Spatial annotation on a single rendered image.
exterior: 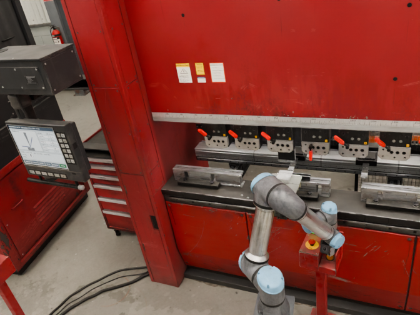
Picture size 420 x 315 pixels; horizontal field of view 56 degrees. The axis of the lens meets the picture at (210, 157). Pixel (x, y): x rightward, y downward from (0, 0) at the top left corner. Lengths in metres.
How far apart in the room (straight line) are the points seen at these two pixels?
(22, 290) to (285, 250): 2.24
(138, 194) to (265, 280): 1.22
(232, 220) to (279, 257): 0.40
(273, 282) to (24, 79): 1.57
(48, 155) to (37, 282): 1.66
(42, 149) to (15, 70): 0.45
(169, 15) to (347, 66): 0.97
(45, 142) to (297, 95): 1.39
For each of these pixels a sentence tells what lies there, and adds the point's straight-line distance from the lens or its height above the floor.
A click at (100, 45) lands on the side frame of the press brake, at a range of 2.32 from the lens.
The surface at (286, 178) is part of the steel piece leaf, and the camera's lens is 2.42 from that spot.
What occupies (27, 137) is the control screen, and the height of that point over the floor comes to 1.51.
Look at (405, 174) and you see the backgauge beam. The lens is 2.66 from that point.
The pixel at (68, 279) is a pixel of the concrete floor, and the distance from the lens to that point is 3.69.
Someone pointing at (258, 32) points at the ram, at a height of 1.87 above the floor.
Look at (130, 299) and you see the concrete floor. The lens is 3.30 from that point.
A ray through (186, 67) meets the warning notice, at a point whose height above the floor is 1.69.
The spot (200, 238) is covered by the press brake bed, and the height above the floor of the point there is 0.47.
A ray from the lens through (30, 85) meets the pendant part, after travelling 2.24.
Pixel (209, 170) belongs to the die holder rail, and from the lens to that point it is 2.65.
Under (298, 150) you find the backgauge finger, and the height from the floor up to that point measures 1.03.
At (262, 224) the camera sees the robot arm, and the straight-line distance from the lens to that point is 1.80.
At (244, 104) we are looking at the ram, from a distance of 2.27.
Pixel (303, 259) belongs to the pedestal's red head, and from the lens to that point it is 2.30.
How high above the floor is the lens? 2.37
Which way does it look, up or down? 30 degrees down
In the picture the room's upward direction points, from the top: 10 degrees counter-clockwise
